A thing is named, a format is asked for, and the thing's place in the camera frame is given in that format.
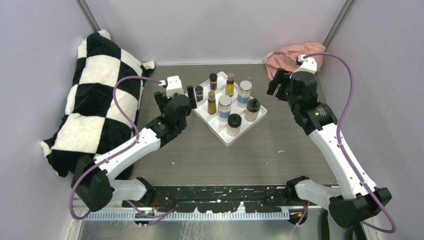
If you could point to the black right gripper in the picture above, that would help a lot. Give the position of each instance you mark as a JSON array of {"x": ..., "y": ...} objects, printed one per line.
[{"x": 281, "y": 77}]

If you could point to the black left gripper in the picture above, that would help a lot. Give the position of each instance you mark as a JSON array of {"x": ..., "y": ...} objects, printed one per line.
[{"x": 162, "y": 100}]

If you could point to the small dark bottle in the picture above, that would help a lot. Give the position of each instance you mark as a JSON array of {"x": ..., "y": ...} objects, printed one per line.
[
  {"x": 213, "y": 81},
  {"x": 199, "y": 93}
]

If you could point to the yellow oil bottle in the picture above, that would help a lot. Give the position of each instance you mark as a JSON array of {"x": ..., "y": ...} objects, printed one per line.
[
  {"x": 229, "y": 88},
  {"x": 211, "y": 102}
]

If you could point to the black cap jar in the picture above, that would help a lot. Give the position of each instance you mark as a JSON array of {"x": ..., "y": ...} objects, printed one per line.
[
  {"x": 234, "y": 122},
  {"x": 252, "y": 110}
]

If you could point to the silver lid jar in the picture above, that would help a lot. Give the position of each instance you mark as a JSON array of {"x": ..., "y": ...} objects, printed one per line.
[
  {"x": 244, "y": 93},
  {"x": 224, "y": 108}
]

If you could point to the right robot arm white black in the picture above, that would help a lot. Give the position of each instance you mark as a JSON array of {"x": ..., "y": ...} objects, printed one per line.
[{"x": 357, "y": 197}]

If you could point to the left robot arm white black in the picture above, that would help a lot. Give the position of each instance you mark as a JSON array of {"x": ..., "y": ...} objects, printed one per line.
[{"x": 95, "y": 179}]

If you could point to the pink cloth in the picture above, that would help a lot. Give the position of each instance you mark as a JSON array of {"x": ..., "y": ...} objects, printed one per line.
[{"x": 285, "y": 57}]

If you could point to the white divided plastic tray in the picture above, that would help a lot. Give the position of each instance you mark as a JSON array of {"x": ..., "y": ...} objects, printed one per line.
[{"x": 212, "y": 120}]

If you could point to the black white checkered blanket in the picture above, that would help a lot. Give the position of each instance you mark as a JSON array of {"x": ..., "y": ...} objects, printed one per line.
[{"x": 102, "y": 103}]

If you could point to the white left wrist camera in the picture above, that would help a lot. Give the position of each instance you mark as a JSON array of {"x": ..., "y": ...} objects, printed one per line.
[{"x": 172, "y": 85}]

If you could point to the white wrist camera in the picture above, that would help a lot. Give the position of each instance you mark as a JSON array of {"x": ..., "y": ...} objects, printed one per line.
[
  {"x": 172, "y": 85},
  {"x": 306, "y": 64}
]

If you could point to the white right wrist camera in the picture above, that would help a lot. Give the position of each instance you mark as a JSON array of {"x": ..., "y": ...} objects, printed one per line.
[{"x": 306, "y": 64}]

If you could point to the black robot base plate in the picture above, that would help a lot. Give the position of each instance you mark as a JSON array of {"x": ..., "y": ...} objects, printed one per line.
[{"x": 219, "y": 198}]

